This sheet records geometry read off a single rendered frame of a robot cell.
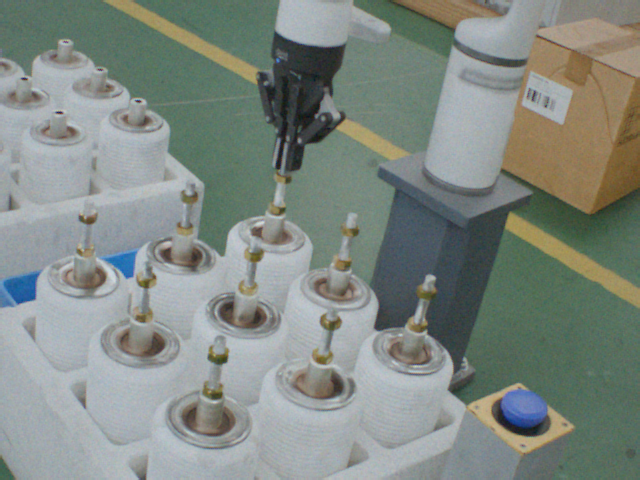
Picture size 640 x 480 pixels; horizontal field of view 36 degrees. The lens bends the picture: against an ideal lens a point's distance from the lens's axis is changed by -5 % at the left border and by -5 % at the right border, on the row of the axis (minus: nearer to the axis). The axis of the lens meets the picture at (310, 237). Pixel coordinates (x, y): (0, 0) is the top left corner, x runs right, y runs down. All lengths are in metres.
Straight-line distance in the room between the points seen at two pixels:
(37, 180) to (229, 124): 0.78
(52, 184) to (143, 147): 0.13
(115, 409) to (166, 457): 0.10
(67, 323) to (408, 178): 0.46
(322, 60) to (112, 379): 0.38
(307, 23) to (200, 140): 0.95
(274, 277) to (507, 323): 0.56
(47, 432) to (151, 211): 0.44
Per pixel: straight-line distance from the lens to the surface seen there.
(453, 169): 1.22
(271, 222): 1.13
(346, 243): 1.04
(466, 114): 1.19
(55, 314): 1.01
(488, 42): 1.16
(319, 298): 1.05
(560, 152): 2.03
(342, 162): 1.95
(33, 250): 1.30
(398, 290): 1.29
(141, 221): 1.36
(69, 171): 1.30
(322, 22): 1.01
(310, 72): 1.03
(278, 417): 0.92
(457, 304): 1.29
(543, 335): 1.59
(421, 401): 0.99
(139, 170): 1.36
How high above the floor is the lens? 0.82
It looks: 29 degrees down
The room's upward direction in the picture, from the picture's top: 12 degrees clockwise
